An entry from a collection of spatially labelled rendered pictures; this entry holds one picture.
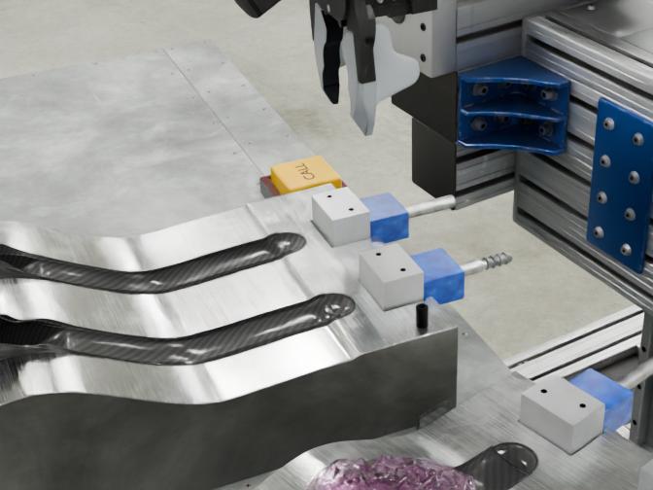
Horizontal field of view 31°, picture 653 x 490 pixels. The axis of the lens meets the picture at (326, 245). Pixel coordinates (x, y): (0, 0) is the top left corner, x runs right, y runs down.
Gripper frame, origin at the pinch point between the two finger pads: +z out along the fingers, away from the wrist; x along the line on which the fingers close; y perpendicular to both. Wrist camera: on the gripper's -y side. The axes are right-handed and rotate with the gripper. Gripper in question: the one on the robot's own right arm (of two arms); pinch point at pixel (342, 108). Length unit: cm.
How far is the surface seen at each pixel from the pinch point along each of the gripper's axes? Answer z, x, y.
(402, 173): 101, 155, 80
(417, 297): 11.4, -13.3, 0.5
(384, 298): 10.7, -13.2, -2.4
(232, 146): 20.9, 37.0, 1.0
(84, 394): 8.4, -17.7, -27.6
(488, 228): 101, 121, 86
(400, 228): 12.0, -2.2, 4.4
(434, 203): 11.4, -0.4, 8.7
